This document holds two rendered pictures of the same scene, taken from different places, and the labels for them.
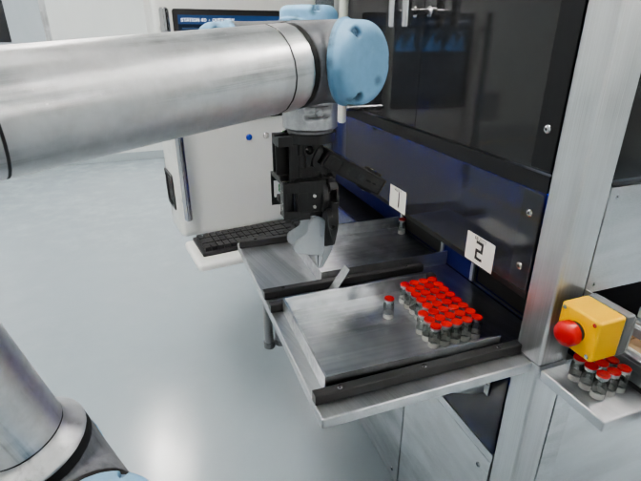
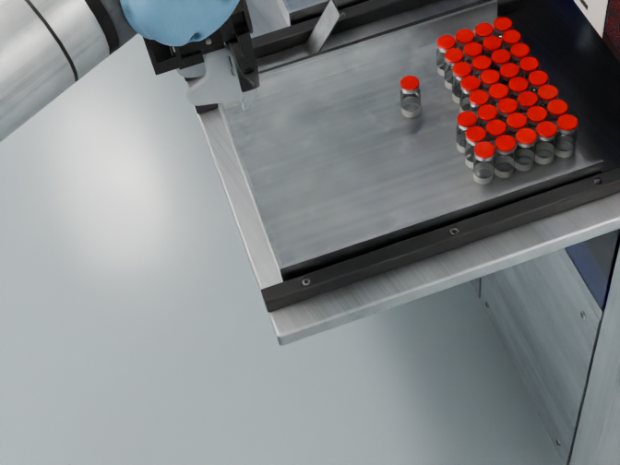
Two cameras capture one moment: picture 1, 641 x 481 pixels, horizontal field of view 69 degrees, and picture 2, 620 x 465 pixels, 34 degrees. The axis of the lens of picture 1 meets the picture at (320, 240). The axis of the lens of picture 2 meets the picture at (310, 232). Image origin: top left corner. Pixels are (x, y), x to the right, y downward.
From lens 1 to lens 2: 0.34 m
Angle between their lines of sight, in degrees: 31
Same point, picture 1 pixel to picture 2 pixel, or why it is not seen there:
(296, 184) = not seen: hidden behind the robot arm
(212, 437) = (161, 222)
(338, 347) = (313, 190)
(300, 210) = (184, 51)
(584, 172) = not seen: outside the picture
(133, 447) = (30, 245)
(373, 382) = (362, 268)
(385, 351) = (396, 194)
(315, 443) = not seen: hidden behind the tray
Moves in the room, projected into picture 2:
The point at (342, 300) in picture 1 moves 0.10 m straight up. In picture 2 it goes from (330, 74) to (320, 7)
